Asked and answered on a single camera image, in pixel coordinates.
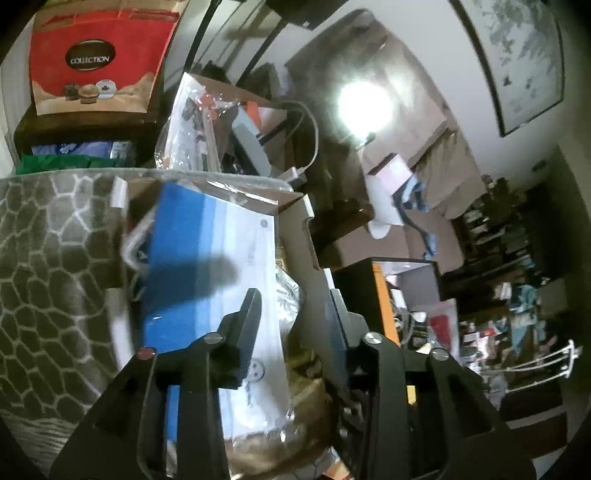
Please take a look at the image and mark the black cabinet with orange edge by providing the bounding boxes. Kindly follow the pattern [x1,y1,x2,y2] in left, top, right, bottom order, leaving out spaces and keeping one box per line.
[331,258,445,354]

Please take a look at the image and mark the clear plastic bag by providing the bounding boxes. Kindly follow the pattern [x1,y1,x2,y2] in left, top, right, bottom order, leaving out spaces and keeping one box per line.
[154,71,273,175]

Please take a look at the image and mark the blue white packet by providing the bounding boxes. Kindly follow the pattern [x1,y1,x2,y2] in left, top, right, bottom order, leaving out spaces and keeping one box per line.
[139,181,296,444]

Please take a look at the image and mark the framed wall picture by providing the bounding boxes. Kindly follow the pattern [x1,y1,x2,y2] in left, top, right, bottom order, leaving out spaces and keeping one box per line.
[450,0,567,137]

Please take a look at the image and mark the sofa with tan cover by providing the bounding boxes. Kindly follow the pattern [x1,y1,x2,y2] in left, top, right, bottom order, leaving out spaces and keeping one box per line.
[284,9,490,273]

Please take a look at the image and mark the cluttered dark shelf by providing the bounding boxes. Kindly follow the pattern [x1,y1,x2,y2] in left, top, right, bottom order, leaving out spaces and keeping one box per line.
[452,175,570,324]

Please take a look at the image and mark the long grey device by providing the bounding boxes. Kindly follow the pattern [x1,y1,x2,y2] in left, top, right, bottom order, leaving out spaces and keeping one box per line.
[233,122,274,178]

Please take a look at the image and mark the red paper gift bag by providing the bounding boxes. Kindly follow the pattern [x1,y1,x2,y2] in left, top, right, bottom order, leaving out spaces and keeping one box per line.
[30,0,190,116]

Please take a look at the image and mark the white box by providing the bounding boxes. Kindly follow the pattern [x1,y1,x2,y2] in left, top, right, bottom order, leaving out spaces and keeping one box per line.
[365,154,414,239]

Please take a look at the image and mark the cluttered cardboard box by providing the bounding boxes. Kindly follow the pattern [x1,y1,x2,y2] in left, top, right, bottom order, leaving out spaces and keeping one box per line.
[185,71,320,185]

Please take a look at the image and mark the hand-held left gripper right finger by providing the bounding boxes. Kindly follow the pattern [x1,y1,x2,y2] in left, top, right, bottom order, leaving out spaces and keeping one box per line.
[329,288,536,480]

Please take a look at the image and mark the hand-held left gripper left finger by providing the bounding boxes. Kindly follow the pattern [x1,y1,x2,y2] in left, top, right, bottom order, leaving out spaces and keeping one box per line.
[48,288,264,480]

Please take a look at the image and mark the blue cloth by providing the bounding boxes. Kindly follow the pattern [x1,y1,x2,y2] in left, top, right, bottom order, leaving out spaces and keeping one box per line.
[392,178,439,259]

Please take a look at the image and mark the green and blue bag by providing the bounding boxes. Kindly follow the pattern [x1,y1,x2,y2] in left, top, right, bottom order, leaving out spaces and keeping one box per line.
[32,141,136,160]

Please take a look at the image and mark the black metal stand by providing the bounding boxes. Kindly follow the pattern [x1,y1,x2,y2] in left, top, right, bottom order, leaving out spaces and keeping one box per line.
[185,0,289,90]

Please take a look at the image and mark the red white pouch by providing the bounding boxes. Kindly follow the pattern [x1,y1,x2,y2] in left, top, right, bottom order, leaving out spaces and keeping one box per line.
[427,300,461,361]

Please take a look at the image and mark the dark wooden shelf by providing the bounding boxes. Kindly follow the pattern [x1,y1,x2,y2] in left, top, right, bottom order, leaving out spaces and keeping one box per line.
[14,92,172,172]

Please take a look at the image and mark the grey cable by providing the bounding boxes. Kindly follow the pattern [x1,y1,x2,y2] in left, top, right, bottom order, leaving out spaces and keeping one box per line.
[277,99,322,171]

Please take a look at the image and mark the white wire rack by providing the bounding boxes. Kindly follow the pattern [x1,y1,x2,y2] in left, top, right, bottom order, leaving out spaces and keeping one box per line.
[485,339,583,394]

